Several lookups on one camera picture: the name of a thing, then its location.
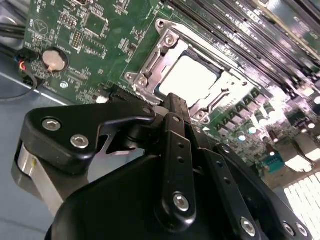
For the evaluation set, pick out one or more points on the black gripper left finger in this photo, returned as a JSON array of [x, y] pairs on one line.
[[62, 140]]

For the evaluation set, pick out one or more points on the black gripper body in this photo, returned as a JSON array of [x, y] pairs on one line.
[[112, 205]]

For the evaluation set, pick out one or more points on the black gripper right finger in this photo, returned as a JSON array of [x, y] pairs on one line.
[[225, 175]]

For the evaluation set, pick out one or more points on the silver CPU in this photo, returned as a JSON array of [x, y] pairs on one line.
[[187, 77]]

